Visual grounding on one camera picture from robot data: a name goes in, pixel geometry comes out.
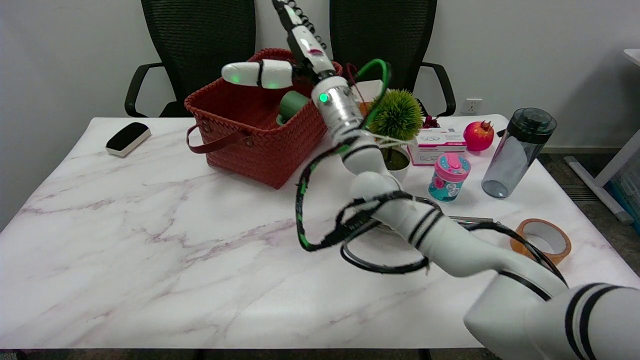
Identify grey transparent water bottle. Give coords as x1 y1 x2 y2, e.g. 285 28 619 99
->
481 107 557 199

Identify black white board eraser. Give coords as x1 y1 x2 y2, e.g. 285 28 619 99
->
105 122 152 158

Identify white pink cardboard box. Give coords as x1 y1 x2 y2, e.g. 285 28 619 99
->
407 128 468 166

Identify orange tape roll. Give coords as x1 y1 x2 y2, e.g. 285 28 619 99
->
510 218 572 266

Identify green spiky plant white pot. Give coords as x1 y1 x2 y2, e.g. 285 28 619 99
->
368 89 425 184

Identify red pomegranate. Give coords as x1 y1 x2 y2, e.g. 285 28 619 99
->
463 120 495 152

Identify shiny metal scoop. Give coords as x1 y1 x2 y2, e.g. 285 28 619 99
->
447 215 496 226

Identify brown woven storage basket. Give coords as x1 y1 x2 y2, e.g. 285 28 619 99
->
184 48 344 190

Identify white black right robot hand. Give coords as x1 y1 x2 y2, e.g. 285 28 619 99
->
221 0 337 91

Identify green black robot cable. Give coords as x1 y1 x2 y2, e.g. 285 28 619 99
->
294 58 442 253

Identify orange white paper carton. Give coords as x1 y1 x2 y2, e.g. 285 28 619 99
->
350 79 391 117

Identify white desk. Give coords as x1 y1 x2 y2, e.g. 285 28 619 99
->
564 48 640 226

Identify blue storage box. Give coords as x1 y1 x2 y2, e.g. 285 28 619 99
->
604 164 640 222

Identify teal pink kids cup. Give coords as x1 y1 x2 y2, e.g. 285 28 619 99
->
428 153 471 203

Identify black mesh office chair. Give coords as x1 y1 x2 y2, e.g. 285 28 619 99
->
329 0 457 117
124 0 257 118

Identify green cylindrical cup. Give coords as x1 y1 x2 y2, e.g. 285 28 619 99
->
276 91 311 126

